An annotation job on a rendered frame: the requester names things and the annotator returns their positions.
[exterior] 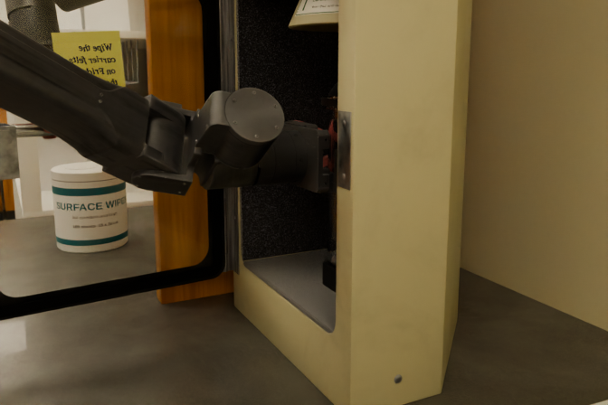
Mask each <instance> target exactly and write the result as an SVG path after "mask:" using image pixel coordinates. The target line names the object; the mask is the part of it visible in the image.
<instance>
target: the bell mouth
mask: <svg viewBox="0 0 608 405"><path fill-rule="evenodd" d="M338 7H339V0H299V2H298V5H297V7H296V9H295V12H294V14H293V16H292V18H291V20H290V24H289V26H288V27H289V28H290V29H292V30H299V31H312V32H337V33H338Z"/></svg>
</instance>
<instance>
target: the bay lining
mask: <svg viewBox="0 0 608 405"><path fill-rule="evenodd" d="M298 2H299V0H236V26H237V74H238V89H242V88H256V89H262V90H264V91H266V92H268V93H269V94H271V95H272V96H273V97H274V98H275V99H276V100H277V101H278V102H279V103H280V105H281V107H282V110H283V112H284V117H285V122H287V121H288V120H298V121H302V122H305V123H310V124H316V125H317V126H318V128H321V129H323V130H328V108H322V107H321V95H323V94H328V93H329V92H330V91H331V90H332V88H333V87H334V86H335V84H336V83H337V82H338V33H337V32H312V31H299V30H292V29H290V28H289V27H288V26H289V24H290V20H291V18H292V16H293V14H294V12H295V9H296V7H297V5H298ZM240 216H241V254H242V261H245V260H251V259H262V258H268V257H274V256H280V255H287V254H292V253H299V252H305V251H312V250H323V249H326V248H327V245H328V194H327V193H314V192H312V191H310V190H307V189H305V188H302V187H299V186H297V185H295V184H291V183H287V184H266V185H252V186H244V187H240Z"/></svg>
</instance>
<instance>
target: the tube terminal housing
mask: <svg viewBox="0 0 608 405"><path fill-rule="evenodd" d="M471 14H472V0H339V7H338V98H337V144H338V111H339V110H342V111H348V112H351V178H350V190H348V189H345V188H342V187H339V186H338V187H337V282H336V326H335V330H334V332H333V333H327V332H326V331H325V330H324V329H322V328H321V327H320V326H319V325H317V324H316V323H315V322H313V321H312V320H311V319H310V318H308V317H307V316H306V315H304V314H303V313H302V312H301V311H299V310H298V309H297V308H296V307H295V306H294V305H293V304H291V303H290V302H289V301H288V300H286V299H285V298H284V297H282V296H281V295H280V294H278V293H277V292H276V291H275V290H273V289H272V288H271V287H269V286H268V285H267V284H266V283H264V282H263V281H262V280H261V279H259V278H258V277H257V276H255V275H254V274H253V273H252V272H250V271H249V270H248V269H247V268H246V267H245V266H244V265H243V261H242V253H241V216H240V187H238V226H239V271H240V275H238V274H237V273H236V272H233V293H234V306H235V307H236V308H237V309H238V310H239V311H240V312H241V313H242V314H243V315H244V316H245V317H246V318H247V319H248V320H249V321H250V322H251V323H252V324H253V325H254V326H255V327H256V328H258V329H259V330H260V331H261V332H262V333H263V334H264V335H265V336H266V337H267V338H268V339H269V340H270V341H271V342H272V343H273V344H274V345H275V346H276V347H277V348H278V349H279V350H280V351H281V352H282V353H283V354H284V355H285V356H286V357H287V358H288V359H289V360H290V361H291V362H292V363H293V364H294V365H295V366H296V367H297V368H298V369H299V370H300V371H301V372H302V373H303V374H304V375H305V376H306V377H307V378H308V379H309V380H310V381H311V382H312V383H313V384H314V385H315V386H316V387H317V388H318V389H319V390H320V391H321V392H322V393H323V394H324V395H325V396H326V397H327V398H328V399H329V400H330V401H331V402H332V403H333V404H334V405H403V404H406V403H409V402H412V401H416V400H421V399H424V398H427V397H431V396H433V395H437V394H440V393H441V392H442V385H443V381H444V377H445V373H446V369H447V364H448V361H449V356H450V352H451V345H452V340H453V336H454V332H455V327H456V324H457V319H458V299H459V280H460V261H461V224H462V205H463V185H464V166H465V147H466V127H467V108H468V89H469V70H470V33H471ZM234 41H235V88H236V90H237V89H238V74H237V26H236V0H234Z"/></svg>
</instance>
